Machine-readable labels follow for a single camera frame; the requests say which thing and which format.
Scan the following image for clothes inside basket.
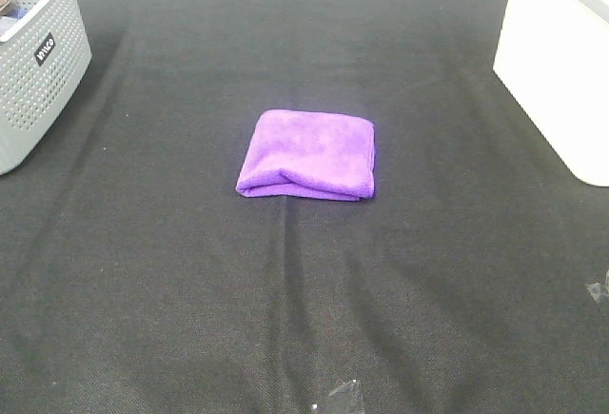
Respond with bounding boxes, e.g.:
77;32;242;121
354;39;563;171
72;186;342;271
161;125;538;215
0;0;28;35

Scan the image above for black cloth table cover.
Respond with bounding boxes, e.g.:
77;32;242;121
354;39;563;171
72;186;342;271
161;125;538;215
1;0;608;413

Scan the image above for grey perforated laundry basket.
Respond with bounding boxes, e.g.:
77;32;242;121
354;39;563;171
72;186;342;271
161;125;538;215
1;0;92;174

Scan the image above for purple microfiber towel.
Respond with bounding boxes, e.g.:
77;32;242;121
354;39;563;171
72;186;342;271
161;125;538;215
236;109;376;201

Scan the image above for white storage box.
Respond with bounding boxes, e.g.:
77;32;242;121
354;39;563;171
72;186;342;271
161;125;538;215
493;0;608;187

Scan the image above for clear tape strip front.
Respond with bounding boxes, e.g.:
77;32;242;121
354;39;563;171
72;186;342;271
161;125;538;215
310;379;365;414

